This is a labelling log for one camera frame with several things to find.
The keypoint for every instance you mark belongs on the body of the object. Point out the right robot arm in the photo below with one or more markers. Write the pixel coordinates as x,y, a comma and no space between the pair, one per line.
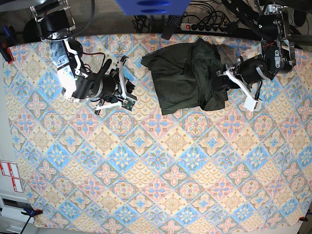
55,24

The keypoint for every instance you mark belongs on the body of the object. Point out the white red labels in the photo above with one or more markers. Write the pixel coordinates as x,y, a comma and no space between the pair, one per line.
10,169

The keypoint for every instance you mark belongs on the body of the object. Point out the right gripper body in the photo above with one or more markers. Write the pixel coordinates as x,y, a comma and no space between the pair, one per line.
113,85

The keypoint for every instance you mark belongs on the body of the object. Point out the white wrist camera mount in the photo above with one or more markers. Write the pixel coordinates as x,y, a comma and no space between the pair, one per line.
251,103
105,104

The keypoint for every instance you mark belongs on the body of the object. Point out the black power strip red switch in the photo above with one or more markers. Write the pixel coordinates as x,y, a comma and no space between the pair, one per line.
209,28

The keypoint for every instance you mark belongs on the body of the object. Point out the dark green long-sleeve shirt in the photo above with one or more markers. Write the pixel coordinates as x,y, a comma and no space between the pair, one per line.
183,76

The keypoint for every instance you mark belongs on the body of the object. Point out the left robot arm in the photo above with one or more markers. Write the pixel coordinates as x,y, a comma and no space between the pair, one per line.
277,53

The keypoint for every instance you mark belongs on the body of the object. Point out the black round stool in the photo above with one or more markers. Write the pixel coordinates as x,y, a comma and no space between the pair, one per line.
29,32

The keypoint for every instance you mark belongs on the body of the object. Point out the blue clamp lower left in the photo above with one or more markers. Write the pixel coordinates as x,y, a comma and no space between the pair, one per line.
30,213

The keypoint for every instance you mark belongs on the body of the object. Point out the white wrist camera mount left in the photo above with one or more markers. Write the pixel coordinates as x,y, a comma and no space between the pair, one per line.
251,103

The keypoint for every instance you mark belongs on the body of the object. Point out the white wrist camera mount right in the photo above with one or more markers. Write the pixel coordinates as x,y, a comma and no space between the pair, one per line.
105,104

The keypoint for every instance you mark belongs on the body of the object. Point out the red black clamp upper left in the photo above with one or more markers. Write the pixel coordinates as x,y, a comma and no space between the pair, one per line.
4,46

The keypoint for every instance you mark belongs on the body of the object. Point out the colourful patterned tablecloth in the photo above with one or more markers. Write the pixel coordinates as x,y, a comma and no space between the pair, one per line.
223,172

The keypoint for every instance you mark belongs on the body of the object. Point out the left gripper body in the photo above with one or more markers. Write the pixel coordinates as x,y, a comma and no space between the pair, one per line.
250,71

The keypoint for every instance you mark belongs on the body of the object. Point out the black remote control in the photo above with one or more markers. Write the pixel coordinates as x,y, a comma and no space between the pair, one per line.
172,24

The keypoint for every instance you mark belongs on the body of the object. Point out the blue plastic storage box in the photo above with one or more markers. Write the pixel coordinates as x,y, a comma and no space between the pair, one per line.
153,7

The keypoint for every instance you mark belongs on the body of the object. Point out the orange clamp lower right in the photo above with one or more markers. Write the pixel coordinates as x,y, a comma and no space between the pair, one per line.
303,219

